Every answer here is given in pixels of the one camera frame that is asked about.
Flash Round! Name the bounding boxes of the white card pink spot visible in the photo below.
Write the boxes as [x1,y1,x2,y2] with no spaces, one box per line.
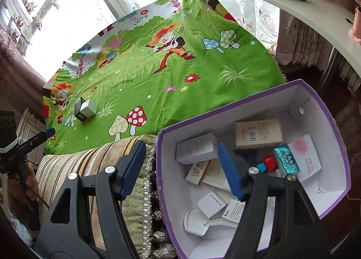
[287,134,322,182]

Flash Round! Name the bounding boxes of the white radiator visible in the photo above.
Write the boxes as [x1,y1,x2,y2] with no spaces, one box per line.
[338,57,361,92]

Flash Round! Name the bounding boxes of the white box black lettering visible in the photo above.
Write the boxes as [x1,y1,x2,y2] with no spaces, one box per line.
[196,190,233,219]

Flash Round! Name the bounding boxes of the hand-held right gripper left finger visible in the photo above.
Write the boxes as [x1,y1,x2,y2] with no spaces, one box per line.
[34,140,148,259]

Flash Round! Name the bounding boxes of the beige tooth logo box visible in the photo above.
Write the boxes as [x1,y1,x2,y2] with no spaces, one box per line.
[185,160,211,186]

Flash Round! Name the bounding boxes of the cartoon printed bedsheet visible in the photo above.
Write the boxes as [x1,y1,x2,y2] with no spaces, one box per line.
[42,0,287,155]

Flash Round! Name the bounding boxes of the teal foil packet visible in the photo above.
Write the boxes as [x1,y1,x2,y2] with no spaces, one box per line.
[273,143,300,176]

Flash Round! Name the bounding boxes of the white curved table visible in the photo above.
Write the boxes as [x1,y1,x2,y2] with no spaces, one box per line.
[239,0,361,79]

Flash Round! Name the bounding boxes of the person's left forearm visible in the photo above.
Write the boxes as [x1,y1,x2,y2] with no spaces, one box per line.
[6,200,40,248]

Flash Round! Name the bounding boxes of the person's left hand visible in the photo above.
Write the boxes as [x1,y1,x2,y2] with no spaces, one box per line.
[26,162,40,203]

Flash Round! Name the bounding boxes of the grey cube box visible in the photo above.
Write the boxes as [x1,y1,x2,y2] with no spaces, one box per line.
[79,99,99,120]

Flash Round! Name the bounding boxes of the beige barcode box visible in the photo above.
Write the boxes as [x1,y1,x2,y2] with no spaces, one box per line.
[235,119,283,148]

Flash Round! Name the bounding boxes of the black box white label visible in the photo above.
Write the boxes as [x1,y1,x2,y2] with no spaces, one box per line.
[74,96,87,122]

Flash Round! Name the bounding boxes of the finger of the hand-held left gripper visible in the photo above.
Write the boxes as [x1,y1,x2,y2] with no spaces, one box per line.
[17,127,56,158]

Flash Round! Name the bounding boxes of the red toy car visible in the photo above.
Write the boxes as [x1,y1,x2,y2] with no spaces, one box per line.
[256,156,279,174]

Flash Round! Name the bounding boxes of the flat white box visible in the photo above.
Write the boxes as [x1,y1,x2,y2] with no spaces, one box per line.
[201,159,235,192]

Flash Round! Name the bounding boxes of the white plastic scoop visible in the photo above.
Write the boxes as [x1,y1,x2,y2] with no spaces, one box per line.
[184,206,238,237]

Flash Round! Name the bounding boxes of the striped tasseled cushion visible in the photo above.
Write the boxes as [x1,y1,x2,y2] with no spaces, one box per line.
[35,134,175,259]

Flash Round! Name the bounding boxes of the white box with printed side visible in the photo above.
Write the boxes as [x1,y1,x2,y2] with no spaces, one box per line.
[175,133,219,165]

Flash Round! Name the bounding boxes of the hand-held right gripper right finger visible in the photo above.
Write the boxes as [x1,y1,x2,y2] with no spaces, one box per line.
[218,143,328,259]

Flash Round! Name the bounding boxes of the purple cardboard box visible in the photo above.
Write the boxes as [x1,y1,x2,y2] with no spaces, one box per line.
[156,79,352,259]

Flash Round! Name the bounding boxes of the white ornate cabinet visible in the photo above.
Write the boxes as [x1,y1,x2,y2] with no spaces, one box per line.
[17,106,49,158]

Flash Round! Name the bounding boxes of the brown patterned curtain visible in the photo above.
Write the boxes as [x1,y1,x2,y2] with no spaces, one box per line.
[0,29,47,113]
[275,2,339,69]

